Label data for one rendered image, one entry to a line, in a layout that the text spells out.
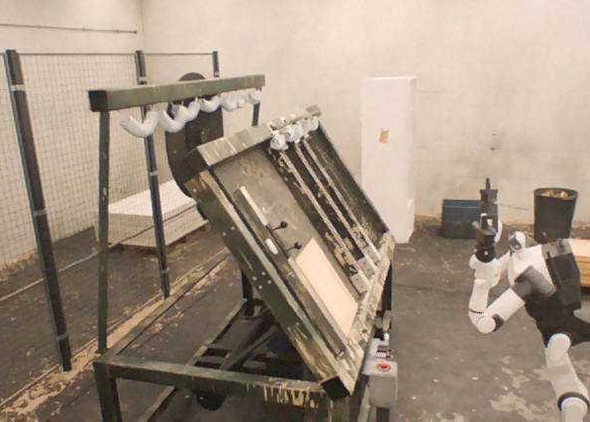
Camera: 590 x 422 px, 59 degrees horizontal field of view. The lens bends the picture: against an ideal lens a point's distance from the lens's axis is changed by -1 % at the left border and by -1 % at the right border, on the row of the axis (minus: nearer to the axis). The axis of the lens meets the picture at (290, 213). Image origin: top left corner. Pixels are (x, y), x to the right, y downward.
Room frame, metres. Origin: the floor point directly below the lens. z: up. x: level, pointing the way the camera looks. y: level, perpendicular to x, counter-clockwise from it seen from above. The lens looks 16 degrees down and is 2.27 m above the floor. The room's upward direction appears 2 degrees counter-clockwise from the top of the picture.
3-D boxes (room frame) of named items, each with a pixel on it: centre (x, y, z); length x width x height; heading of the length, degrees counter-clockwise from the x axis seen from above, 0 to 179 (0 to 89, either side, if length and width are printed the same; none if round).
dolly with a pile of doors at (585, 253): (4.88, -2.92, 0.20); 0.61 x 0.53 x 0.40; 158
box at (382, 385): (2.09, -0.39, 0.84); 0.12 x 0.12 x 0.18; 73
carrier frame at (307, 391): (3.33, 0.12, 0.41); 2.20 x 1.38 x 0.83; 163
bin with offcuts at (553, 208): (6.15, -3.23, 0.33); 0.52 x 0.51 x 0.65; 158
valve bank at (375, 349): (2.53, -0.45, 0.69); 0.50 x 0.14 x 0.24; 163
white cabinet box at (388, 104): (6.72, -1.30, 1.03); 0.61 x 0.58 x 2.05; 158
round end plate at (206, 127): (3.36, 0.55, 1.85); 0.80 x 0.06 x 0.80; 163
